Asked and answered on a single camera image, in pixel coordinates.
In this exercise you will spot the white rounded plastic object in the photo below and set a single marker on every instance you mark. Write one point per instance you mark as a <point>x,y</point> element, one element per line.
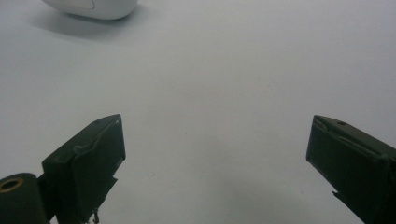
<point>93,7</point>

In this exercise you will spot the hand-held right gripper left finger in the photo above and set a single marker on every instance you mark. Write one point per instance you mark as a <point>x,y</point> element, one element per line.
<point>84,168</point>

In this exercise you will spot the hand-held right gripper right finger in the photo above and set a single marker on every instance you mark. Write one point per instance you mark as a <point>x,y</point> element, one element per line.
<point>351,165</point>

